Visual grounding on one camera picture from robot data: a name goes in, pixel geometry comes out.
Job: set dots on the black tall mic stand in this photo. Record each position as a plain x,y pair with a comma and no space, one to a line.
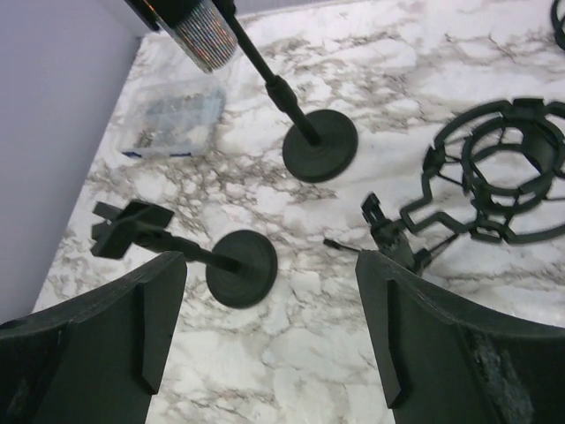
320,145

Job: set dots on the black shock mount round-base stand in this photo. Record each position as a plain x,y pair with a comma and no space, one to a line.
557,24

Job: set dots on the black tripod shock mount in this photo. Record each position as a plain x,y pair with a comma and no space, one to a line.
391,241

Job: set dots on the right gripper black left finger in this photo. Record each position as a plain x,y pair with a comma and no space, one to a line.
95,358

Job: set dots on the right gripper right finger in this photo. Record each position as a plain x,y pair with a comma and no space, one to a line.
445,359

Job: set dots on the clear plastic parts box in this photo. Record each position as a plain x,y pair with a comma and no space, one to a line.
174,119

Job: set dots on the black stand with clip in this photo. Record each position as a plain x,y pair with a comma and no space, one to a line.
241,269

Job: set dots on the glitter microphone silver head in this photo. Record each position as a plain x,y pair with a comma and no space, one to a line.
200,30

